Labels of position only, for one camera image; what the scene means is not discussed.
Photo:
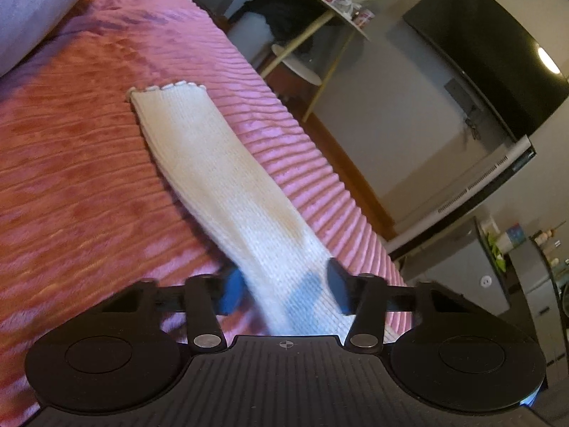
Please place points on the black cloth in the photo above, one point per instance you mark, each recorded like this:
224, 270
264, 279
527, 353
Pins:
284, 13

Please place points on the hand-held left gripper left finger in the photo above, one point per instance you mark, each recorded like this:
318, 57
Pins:
232, 292

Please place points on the lavender pillow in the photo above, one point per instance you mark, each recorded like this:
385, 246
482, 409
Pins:
35, 9

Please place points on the green tray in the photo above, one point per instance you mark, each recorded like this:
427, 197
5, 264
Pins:
497, 253

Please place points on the white two-tier side table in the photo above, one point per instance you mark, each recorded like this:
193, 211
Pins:
311, 31

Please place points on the black television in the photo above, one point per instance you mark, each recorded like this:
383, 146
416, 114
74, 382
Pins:
484, 49

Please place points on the grey nightstand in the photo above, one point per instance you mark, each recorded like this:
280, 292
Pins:
458, 275

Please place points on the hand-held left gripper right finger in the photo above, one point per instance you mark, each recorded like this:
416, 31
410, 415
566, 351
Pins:
338, 285

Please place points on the white knitted garment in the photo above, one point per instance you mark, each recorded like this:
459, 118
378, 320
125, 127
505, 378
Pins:
222, 178

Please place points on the blue white container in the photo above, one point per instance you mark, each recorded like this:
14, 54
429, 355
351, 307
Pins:
514, 235

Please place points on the hanging keys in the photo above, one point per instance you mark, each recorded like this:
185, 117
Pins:
472, 124

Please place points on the pink ribbed blanket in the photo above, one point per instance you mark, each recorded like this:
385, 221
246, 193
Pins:
75, 178

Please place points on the grey dressing table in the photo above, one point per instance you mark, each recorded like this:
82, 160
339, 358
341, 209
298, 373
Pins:
546, 275

